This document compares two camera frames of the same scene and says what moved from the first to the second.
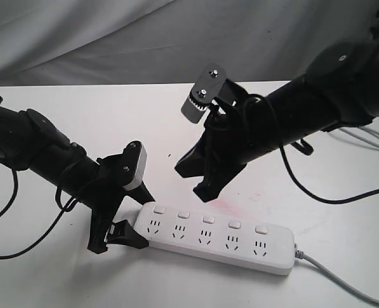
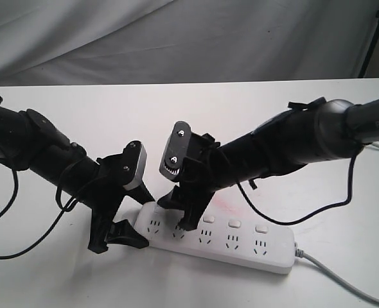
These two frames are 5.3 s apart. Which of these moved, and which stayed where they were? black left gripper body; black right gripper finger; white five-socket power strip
Moved: black right gripper finger
Stayed: black left gripper body; white five-socket power strip
